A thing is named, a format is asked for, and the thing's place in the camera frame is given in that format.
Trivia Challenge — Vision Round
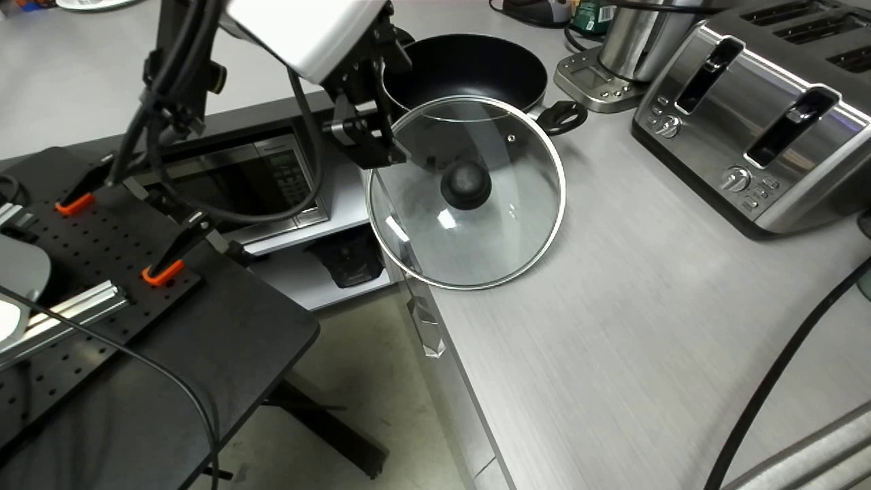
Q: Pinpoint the grey rounded cover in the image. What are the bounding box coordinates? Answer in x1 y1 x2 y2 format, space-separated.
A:
0 233 54 347

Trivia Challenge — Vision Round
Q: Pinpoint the glass lid with black knob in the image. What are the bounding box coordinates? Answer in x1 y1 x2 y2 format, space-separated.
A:
365 92 571 294

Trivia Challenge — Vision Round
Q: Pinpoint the steel dishwasher front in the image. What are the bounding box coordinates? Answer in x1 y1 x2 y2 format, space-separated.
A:
135 90 397 317

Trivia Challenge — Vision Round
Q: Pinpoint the thick black power cable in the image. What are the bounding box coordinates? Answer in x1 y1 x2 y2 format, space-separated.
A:
699 256 871 490

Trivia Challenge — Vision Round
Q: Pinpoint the thin black cable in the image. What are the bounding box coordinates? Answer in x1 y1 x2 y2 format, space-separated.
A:
0 283 227 490

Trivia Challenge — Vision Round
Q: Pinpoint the grey kettle power base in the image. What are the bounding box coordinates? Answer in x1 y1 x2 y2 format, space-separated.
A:
552 46 654 117

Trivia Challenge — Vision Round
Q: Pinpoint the black clamp orange tip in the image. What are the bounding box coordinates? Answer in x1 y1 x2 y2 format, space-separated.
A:
52 150 125 222
137 211 231 293

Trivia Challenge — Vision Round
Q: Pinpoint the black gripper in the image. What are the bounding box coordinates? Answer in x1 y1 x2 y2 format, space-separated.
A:
320 26 418 171

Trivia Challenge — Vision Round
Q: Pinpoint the stainless steel four-slot toaster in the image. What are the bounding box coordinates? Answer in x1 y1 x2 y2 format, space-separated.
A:
630 0 871 242

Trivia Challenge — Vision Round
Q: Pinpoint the aluminium profile rail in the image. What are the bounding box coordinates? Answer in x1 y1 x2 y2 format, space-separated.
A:
0 279 129 369

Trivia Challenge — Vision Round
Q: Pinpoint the stainless steel electric kettle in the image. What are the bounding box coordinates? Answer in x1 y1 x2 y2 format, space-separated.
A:
596 0 710 88

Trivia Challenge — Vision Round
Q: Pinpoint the silver drawer handle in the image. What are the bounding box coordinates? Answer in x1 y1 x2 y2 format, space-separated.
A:
405 286 449 362

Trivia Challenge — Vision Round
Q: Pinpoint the black frying pan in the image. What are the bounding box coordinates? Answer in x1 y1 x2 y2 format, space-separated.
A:
380 34 590 140

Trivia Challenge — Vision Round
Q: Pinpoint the black cable bundle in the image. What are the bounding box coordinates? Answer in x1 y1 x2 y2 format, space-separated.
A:
107 0 322 230

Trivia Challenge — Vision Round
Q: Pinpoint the black perforated mounting table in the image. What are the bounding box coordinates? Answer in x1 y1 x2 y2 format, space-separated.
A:
0 147 392 490

